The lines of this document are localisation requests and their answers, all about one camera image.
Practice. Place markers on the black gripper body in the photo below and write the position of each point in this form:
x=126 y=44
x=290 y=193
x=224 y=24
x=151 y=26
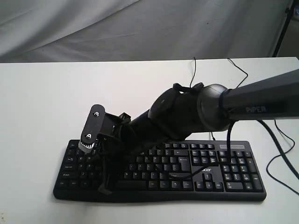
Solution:
x=122 y=138

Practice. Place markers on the black tripod stand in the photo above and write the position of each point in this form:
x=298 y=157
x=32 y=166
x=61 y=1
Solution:
x=289 y=13

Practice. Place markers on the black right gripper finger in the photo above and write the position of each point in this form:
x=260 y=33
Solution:
x=102 y=179

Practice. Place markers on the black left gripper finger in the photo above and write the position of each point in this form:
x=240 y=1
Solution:
x=110 y=180

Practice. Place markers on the grey black piper robot arm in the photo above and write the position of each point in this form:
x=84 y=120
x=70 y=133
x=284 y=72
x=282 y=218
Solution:
x=181 y=111

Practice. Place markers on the black acer keyboard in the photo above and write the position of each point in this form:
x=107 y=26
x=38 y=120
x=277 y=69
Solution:
x=190 y=170

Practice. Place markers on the grey backdrop cloth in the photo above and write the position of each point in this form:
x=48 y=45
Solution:
x=138 y=30

